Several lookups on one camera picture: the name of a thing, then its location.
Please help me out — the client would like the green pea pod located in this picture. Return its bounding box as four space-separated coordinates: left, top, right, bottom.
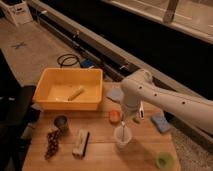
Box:
132 116 141 124

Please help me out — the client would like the white storage crate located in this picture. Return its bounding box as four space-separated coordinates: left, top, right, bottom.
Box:
0 0 33 27

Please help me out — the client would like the blue object on floor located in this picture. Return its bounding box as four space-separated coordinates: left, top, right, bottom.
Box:
80 59 95 68

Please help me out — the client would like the green plastic cup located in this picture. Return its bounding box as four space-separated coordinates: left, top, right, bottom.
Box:
155 152 174 171

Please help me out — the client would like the white dish brush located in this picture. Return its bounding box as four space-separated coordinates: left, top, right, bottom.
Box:
138 102 144 119

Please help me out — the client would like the black chair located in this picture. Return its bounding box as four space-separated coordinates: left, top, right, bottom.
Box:
0 49 35 171

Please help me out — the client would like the blue yellow sponge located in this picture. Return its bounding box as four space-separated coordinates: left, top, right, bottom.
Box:
151 113 171 134

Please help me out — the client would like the yellow plastic bin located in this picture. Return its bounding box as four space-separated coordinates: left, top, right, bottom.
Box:
33 68 103 110

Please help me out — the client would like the purple grape bunch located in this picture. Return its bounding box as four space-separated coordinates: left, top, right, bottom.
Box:
45 130 60 160

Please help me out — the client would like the wooden whiteboard eraser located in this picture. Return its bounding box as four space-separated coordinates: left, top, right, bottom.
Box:
72 129 90 157

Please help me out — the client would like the metal fork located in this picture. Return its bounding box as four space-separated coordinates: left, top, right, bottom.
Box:
121 121 125 142

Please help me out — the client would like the light blue cloth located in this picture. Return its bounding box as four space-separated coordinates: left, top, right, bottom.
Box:
106 87 123 103

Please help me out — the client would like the yellow corn cob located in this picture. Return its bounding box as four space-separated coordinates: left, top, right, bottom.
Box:
68 86 84 101

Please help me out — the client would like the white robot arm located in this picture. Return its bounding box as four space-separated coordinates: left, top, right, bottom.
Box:
120 69 213 134

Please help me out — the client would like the metal tin can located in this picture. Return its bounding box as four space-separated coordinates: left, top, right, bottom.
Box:
54 115 69 133

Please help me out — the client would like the coiled black cable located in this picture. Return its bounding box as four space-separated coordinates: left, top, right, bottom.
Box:
56 53 81 68

